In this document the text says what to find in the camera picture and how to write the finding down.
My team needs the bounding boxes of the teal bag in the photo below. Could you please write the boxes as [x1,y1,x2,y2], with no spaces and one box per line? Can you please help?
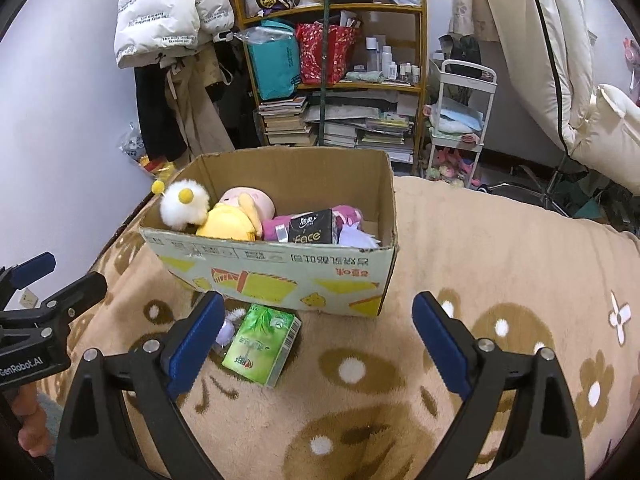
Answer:
[238,20,300,101]

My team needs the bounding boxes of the white rolling cart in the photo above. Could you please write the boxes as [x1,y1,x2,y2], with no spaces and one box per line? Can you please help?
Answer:
[423,58,498,188]

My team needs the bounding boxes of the person's left hand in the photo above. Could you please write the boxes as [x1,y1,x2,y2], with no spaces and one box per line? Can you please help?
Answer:
[10,384,52,457]

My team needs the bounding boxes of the stack of books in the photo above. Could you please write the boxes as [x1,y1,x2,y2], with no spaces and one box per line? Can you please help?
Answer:
[257,94,317,146]

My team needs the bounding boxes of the wooden bookshelf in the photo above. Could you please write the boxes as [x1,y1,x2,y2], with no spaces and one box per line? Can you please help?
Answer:
[233,0,427,165]

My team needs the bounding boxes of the red patterned gift bag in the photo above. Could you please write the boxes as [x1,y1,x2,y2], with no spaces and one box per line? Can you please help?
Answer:
[295,22,359,86]

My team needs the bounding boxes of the pink swirl roll plush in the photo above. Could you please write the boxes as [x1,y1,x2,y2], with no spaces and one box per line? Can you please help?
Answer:
[219,186,276,221]

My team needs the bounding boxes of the printed cardboard box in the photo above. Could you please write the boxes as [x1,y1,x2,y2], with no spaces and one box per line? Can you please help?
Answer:
[140,148,397,318]

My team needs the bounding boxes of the white-haired purple doll plush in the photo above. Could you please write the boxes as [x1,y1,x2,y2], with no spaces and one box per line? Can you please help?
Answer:
[338,224,380,249]

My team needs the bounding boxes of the white puffer jacket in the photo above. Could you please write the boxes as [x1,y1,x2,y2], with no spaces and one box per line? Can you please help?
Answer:
[114,0,234,68]

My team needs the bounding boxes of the black Face tissue pack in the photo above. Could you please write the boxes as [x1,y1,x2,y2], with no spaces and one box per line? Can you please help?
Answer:
[288,209,337,245]

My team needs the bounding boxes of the white duvet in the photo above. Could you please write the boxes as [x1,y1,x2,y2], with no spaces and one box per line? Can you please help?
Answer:
[472,0,639,195]

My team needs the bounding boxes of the magenta pink plush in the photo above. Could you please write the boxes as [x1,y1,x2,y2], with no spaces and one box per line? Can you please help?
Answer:
[262,205,363,245]

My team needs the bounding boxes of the yellow bear plush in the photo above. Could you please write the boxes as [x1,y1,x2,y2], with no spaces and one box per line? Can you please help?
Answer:
[196,193,262,242]

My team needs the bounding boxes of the snack bags on floor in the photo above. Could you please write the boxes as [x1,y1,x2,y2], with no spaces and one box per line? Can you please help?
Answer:
[118,122,176,181]

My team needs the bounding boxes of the green pole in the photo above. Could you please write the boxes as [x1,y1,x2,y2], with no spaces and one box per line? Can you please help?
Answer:
[317,0,331,146]

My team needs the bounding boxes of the beige coat hanging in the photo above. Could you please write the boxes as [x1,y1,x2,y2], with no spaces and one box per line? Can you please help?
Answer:
[165,42,234,159]

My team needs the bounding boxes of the white fluffy chick plush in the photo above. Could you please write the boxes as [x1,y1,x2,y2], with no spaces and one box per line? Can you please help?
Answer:
[151,179,209,231]

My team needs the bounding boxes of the green tissue pack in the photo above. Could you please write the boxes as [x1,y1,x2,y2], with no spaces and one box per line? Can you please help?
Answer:
[221,304,302,388]

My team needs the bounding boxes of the beige floral plush blanket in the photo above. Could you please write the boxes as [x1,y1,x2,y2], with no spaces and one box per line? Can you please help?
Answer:
[46,177,639,479]

